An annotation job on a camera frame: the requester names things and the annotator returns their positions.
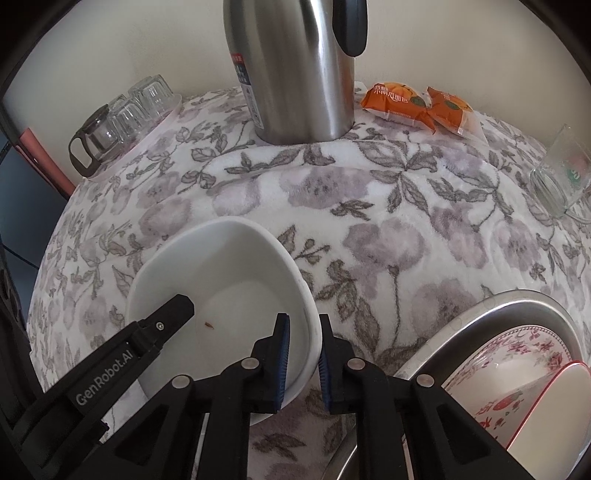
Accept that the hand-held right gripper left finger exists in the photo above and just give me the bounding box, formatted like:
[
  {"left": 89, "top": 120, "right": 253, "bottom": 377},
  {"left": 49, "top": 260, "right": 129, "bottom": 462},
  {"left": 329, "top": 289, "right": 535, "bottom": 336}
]
[{"left": 99, "top": 313, "right": 291, "bottom": 480}]

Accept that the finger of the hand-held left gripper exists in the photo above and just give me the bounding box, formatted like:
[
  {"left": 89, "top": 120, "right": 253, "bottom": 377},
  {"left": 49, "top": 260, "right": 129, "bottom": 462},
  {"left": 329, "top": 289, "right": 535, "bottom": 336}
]
[{"left": 122, "top": 293, "right": 195, "bottom": 356}]

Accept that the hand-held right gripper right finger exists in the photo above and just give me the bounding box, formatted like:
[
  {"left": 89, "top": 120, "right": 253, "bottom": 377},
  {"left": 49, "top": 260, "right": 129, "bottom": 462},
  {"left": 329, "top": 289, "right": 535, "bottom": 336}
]
[{"left": 318, "top": 314, "right": 527, "bottom": 480}]

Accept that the white square bowl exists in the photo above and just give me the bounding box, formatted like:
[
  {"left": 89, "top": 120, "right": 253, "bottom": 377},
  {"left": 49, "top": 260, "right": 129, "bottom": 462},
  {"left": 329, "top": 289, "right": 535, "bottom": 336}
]
[{"left": 126, "top": 218, "right": 320, "bottom": 425}]

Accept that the pink floral rimmed plate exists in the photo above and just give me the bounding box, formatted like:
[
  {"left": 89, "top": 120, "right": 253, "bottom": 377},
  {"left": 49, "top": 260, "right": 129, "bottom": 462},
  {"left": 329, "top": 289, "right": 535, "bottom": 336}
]
[{"left": 441, "top": 325, "right": 571, "bottom": 444}]

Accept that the metal basin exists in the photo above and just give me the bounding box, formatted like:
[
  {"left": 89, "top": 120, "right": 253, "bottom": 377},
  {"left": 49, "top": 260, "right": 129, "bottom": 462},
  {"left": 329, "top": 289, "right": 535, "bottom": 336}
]
[{"left": 323, "top": 298, "right": 591, "bottom": 480}]

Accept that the floral grey white blanket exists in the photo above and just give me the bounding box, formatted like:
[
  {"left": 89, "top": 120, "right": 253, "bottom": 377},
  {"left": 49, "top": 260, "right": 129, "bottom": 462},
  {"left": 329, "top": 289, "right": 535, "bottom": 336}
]
[{"left": 28, "top": 85, "right": 591, "bottom": 480}]

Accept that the blue cabinet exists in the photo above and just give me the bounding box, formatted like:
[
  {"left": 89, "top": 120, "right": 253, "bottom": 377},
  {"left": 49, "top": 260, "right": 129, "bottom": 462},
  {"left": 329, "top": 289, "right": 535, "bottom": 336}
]
[{"left": 0, "top": 138, "right": 70, "bottom": 287}]

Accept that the pink board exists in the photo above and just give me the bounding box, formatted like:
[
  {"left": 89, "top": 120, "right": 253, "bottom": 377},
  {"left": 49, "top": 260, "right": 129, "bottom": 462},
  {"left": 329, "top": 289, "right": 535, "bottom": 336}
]
[{"left": 18, "top": 128, "right": 77, "bottom": 197}]

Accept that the ribbed drinking glass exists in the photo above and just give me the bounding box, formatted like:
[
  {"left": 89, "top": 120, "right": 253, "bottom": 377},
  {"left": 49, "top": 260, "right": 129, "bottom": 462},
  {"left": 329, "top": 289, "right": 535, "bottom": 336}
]
[
  {"left": 110, "top": 95, "right": 145, "bottom": 139},
  {"left": 128, "top": 75, "right": 178, "bottom": 116}
]

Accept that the orange snack packet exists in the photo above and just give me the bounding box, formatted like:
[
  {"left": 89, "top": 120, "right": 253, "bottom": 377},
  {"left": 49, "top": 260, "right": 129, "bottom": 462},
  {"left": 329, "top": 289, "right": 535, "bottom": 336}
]
[
  {"left": 360, "top": 82, "right": 432, "bottom": 125},
  {"left": 422, "top": 86, "right": 485, "bottom": 139}
]

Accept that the stainless steel thermos jug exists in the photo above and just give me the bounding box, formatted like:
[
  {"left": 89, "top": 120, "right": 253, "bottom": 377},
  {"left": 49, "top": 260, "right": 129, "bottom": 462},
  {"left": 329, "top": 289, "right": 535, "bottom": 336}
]
[{"left": 223, "top": 0, "right": 368, "bottom": 145}]

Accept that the clear glass mug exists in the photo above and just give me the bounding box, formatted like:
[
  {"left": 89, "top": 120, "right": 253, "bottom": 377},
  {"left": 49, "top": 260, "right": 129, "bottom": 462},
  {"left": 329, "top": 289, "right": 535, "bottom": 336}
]
[{"left": 529, "top": 124, "right": 591, "bottom": 222}]

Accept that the glass pitcher with dark handle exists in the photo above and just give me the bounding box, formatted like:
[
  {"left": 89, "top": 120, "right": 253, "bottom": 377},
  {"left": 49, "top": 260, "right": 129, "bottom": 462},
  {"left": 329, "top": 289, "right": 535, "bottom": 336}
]
[{"left": 68, "top": 104, "right": 122, "bottom": 177}]

